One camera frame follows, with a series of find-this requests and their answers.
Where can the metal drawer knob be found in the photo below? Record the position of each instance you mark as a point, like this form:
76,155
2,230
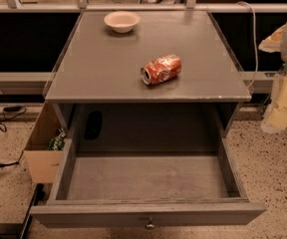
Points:
150,225

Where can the green chip bag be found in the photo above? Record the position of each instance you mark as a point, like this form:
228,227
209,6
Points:
58,141

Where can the open grey top drawer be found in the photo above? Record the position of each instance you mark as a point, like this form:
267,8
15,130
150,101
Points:
125,190

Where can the grey wooden cabinet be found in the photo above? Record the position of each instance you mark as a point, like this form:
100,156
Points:
101,71

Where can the white paper bowl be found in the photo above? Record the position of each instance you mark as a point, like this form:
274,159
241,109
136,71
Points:
122,21

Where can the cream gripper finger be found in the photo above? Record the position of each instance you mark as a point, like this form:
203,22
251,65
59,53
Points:
275,116
273,42

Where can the crushed orange coke can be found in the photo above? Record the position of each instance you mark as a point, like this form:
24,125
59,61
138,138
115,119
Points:
161,70

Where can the brown cardboard box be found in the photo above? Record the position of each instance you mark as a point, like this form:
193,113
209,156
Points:
43,162

